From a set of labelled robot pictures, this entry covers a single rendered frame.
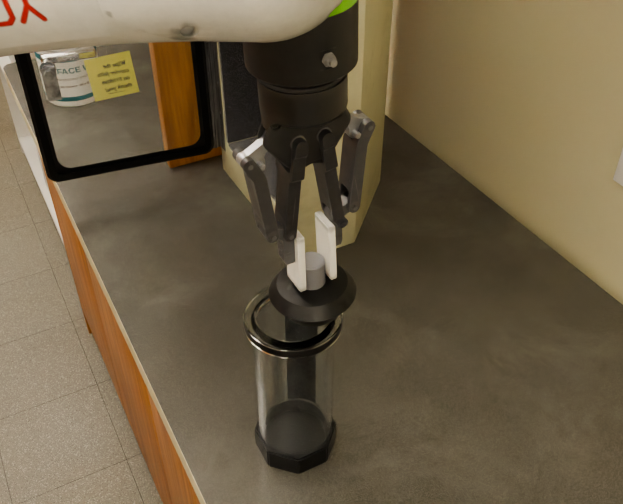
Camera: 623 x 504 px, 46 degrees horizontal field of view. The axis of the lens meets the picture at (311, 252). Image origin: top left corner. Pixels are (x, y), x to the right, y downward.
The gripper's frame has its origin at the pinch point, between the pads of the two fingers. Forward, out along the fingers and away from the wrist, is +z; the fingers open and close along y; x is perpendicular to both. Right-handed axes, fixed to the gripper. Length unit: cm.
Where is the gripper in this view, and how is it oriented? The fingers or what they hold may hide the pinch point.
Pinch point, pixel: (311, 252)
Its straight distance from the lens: 72.8
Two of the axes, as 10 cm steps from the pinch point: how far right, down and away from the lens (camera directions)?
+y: -8.8, 3.4, -3.3
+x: 4.7, 5.7, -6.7
